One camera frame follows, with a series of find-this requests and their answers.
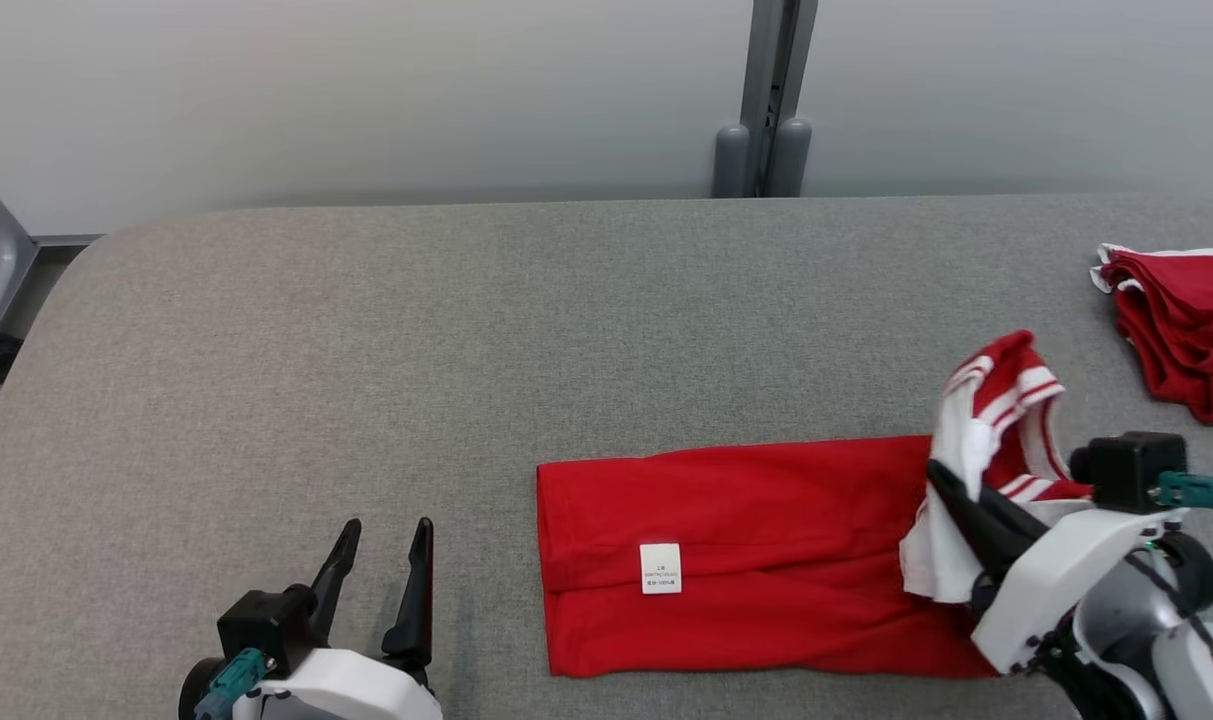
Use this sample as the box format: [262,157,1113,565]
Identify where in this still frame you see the red shirt with white sleeves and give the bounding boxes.
[535,329,1097,681]

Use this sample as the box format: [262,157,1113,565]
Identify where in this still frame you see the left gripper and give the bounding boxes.
[229,516,445,720]

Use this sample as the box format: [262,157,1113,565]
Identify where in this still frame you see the left camera teal cable connector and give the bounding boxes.
[194,648,270,720]

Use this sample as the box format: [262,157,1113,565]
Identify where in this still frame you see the right camera teal cable connector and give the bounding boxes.
[1154,470,1213,519]

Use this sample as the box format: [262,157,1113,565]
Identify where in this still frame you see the camera teal cable connector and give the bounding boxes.
[194,648,270,720]
[1154,470,1213,519]

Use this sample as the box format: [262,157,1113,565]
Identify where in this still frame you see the red shorts with white trim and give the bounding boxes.
[1090,242,1213,430]

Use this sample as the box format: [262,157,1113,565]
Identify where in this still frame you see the grey partition post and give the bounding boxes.
[710,0,820,200]

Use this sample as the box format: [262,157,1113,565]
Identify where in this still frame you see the grey partition stand leg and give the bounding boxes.
[0,158,102,363]

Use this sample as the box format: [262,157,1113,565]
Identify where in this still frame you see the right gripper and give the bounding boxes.
[926,458,1189,678]

